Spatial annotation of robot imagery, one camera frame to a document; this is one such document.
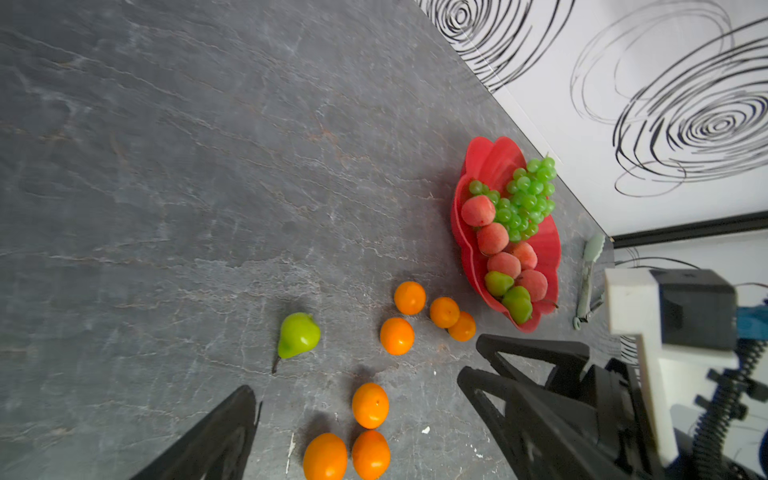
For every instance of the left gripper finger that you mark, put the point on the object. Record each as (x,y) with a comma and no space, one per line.
(217,447)

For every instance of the orange top right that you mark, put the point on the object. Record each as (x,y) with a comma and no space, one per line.
(464,329)

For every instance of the orange centre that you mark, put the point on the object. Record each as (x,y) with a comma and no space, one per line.
(370,405)

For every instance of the orange top left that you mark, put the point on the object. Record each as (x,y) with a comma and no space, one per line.
(410,298)

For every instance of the green grape bunch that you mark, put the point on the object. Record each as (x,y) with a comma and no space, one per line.
(526,200)

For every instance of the orange near peaches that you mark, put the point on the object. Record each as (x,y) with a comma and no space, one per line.
(444,312)

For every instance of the orange middle left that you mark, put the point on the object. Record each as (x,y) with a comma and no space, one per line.
(397,336)

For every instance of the orange lower left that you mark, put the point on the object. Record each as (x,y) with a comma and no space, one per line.
(325,458)

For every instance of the orange lower right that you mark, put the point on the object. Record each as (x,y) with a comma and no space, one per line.
(371,455)

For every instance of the pink peach top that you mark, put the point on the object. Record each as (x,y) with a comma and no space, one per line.
(535,283)

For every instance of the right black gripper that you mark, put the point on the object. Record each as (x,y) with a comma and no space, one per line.
(544,435)

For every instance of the lone pink peach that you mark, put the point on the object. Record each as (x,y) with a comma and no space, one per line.
(526,255)

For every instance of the red flower-shaped bowl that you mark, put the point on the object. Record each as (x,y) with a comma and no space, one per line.
(493,163)

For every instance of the metal tongs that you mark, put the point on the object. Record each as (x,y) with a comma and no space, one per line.
(586,307)

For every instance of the green pear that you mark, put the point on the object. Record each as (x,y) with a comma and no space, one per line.
(518,303)
(299,333)
(498,283)

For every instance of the pink peach bottom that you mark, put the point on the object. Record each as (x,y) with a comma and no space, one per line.
(492,238)

